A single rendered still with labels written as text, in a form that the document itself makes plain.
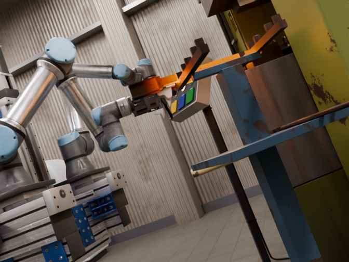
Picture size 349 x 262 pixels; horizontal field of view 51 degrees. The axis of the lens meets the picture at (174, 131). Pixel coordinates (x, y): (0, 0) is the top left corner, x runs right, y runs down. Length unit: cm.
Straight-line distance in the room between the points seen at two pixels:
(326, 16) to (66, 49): 93
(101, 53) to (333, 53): 427
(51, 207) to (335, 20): 110
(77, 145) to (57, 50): 60
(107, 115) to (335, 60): 84
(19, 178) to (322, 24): 117
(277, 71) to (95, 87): 400
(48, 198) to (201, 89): 98
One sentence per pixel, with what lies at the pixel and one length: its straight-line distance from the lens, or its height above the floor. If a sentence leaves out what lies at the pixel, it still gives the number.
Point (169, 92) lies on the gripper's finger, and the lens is 149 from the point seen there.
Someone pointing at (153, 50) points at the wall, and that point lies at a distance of 490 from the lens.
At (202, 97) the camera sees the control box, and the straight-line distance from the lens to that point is 192.
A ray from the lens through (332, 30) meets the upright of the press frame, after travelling 118.
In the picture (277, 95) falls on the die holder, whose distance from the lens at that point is 135.
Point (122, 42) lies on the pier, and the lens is 478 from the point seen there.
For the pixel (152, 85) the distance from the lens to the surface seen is 108.
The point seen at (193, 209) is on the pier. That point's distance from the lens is 447.
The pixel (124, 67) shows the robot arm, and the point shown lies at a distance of 186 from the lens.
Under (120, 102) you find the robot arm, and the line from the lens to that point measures 148.
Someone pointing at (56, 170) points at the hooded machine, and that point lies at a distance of 448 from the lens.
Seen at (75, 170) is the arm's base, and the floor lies 85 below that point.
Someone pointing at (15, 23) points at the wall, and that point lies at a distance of 607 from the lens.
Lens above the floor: 68
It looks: 5 degrees up
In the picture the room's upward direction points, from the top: 21 degrees counter-clockwise
